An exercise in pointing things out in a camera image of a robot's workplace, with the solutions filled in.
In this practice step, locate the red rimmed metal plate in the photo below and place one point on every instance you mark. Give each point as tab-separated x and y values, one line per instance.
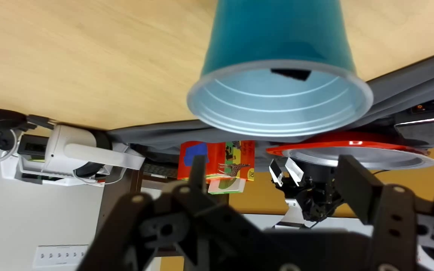
371	149

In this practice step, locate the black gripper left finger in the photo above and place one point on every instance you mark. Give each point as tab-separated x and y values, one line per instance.
196	178

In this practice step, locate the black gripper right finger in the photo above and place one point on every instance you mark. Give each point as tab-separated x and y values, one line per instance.
357	187

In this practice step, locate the white VR headset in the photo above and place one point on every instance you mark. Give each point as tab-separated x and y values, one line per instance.
69	157

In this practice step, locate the red cardboard box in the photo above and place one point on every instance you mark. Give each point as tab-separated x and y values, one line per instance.
228	167

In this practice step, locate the light blue plastic cup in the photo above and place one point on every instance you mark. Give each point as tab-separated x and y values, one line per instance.
279	68

